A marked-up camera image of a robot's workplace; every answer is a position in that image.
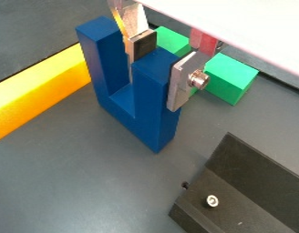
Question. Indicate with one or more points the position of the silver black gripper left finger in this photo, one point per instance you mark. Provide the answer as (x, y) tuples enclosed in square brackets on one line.
[(139, 37)]

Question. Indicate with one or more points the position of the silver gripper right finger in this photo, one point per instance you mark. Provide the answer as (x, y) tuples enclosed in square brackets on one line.
[(187, 72)]

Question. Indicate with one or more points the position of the blue U-shaped block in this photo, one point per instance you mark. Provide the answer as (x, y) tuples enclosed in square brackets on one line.
[(131, 89)]

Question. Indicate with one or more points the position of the green zigzag block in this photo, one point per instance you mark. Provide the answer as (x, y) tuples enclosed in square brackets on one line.
[(231, 76)]

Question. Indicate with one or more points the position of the yellow long block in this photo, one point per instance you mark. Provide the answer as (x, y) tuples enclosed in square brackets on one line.
[(39, 87)]

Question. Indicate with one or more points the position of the black metal bracket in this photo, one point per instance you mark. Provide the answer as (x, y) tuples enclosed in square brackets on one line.
[(243, 194)]

